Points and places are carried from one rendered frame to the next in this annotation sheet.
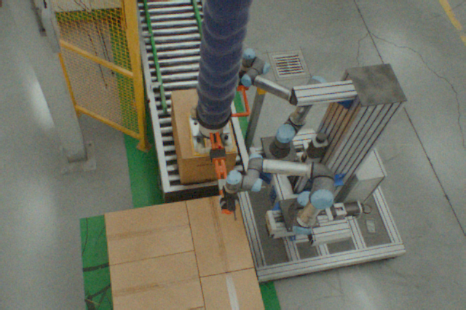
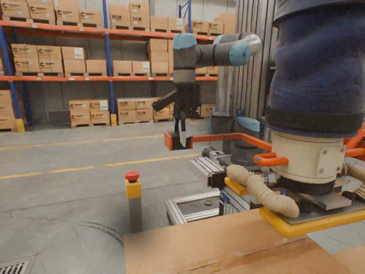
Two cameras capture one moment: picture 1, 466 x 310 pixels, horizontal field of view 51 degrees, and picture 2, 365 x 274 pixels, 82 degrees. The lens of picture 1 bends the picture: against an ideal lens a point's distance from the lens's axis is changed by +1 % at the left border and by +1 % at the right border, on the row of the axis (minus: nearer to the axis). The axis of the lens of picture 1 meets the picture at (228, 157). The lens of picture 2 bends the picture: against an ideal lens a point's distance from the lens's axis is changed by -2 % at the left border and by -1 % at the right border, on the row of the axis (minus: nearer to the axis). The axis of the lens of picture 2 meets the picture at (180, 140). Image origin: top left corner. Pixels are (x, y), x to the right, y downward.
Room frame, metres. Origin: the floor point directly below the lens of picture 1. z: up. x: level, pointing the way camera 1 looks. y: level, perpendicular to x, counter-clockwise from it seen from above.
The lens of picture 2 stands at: (2.12, 0.75, 1.45)
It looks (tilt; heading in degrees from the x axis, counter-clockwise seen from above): 15 degrees down; 273
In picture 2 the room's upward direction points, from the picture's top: straight up
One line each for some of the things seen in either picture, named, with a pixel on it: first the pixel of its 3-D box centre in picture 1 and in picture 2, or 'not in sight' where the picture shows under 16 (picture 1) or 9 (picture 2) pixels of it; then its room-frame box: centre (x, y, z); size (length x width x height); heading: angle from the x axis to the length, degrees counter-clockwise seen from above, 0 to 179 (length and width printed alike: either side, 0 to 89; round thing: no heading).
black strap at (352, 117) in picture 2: (213, 112); (308, 115); (1.81, 0.15, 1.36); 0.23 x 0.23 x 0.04
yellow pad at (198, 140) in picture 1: (196, 132); (326, 205); (1.77, 0.25, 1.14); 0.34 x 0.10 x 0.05; 20
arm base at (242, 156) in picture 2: (281, 145); (245, 152); (1.84, -0.34, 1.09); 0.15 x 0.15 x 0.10
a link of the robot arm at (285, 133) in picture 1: (285, 135); (245, 130); (1.85, -0.34, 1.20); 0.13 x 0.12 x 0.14; 154
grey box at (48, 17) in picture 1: (51, 24); not in sight; (2.03, 1.23, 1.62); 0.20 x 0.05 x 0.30; 22
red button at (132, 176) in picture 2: not in sight; (132, 177); (2.40, -0.14, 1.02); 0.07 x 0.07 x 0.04
